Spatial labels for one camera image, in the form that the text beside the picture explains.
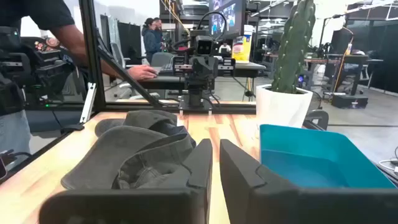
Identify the grey office chair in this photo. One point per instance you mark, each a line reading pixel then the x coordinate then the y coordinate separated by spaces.
pixel 161 59

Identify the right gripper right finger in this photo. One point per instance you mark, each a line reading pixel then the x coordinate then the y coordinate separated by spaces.
pixel 280 208

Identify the black keyboard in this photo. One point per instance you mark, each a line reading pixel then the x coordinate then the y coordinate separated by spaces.
pixel 166 70

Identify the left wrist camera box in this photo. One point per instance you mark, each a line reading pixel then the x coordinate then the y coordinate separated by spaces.
pixel 204 46

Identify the person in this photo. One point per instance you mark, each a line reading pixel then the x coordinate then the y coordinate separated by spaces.
pixel 150 40
pixel 37 12
pixel 158 31
pixel 224 48

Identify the tall green cactus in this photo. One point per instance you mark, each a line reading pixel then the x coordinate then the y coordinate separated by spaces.
pixel 292 46

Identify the black frame post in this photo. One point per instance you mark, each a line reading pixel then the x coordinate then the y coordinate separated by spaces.
pixel 90 46

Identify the dark slipper left foreground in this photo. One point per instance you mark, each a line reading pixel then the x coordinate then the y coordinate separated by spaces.
pixel 169 129

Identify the dark office desk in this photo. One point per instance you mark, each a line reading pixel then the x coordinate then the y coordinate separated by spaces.
pixel 245 70
pixel 342 57

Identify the yellow wipes canister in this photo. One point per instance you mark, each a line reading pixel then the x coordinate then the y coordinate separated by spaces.
pixel 242 46

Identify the black office chair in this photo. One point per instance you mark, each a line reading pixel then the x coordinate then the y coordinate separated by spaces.
pixel 320 116

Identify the person's hand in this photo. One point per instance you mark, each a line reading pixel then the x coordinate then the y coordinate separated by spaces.
pixel 141 73

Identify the yellow pole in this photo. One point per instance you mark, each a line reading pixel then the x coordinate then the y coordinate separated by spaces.
pixel 342 67

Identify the teal plastic bin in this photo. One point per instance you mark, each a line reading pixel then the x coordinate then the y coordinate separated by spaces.
pixel 311 168

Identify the black diagonal frame brace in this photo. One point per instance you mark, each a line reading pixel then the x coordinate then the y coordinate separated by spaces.
pixel 130 81

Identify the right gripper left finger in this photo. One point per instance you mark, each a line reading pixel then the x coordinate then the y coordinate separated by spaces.
pixel 124 205

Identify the black floor box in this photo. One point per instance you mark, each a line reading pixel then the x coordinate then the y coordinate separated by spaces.
pixel 348 101

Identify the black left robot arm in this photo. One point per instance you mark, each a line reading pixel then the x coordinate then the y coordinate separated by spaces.
pixel 196 93

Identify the black table frame rail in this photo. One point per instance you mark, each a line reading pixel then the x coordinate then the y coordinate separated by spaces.
pixel 140 107

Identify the white metal bracket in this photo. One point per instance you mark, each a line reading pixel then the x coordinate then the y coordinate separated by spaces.
pixel 88 102

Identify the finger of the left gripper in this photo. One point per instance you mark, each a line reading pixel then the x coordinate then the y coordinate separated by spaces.
pixel 211 68
pixel 197 68

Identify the black wall monitor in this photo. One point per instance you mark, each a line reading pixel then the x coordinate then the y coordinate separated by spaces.
pixel 227 18

